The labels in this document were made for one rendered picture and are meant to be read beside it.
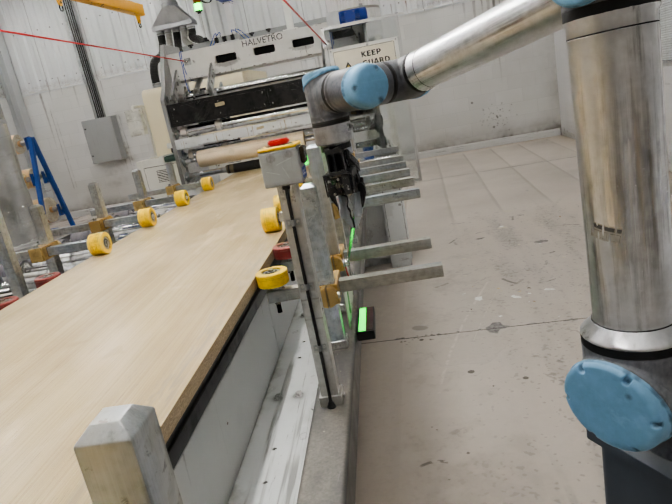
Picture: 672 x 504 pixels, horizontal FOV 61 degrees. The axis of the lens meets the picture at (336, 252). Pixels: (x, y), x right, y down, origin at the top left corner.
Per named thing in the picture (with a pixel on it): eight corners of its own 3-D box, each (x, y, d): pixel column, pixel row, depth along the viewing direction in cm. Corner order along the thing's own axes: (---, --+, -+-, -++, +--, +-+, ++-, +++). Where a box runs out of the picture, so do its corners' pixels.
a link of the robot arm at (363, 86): (394, 57, 118) (358, 66, 128) (350, 63, 112) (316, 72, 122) (401, 102, 121) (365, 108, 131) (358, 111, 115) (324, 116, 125)
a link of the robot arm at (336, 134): (316, 125, 137) (355, 117, 135) (321, 145, 139) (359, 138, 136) (308, 130, 129) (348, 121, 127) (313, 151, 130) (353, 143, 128)
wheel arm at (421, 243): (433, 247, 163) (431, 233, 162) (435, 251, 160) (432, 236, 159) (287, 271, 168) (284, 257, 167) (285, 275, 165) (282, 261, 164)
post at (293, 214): (344, 393, 117) (300, 179, 105) (342, 406, 112) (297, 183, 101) (322, 396, 117) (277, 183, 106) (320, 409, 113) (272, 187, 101)
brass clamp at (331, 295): (344, 287, 145) (341, 268, 144) (342, 306, 132) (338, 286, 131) (321, 291, 146) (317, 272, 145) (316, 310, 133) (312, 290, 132)
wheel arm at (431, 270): (443, 275, 139) (440, 259, 138) (444, 280, 136) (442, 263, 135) (271, 302, 144) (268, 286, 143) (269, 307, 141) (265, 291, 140)
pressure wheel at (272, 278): (282, 304, 148) (273, 262, 145) (302, 308, 142) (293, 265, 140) (258, 315, 143) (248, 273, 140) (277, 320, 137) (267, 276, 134)
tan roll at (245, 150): (377, 134, 411) (374, 117, 408) (377, 135, 399) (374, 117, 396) (189, 168, 427) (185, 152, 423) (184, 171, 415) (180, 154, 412)
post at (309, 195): (351, 367, 143) (315, 180, 131) (351, 373, 140) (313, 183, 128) (338, 369, 144) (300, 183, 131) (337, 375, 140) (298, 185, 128)
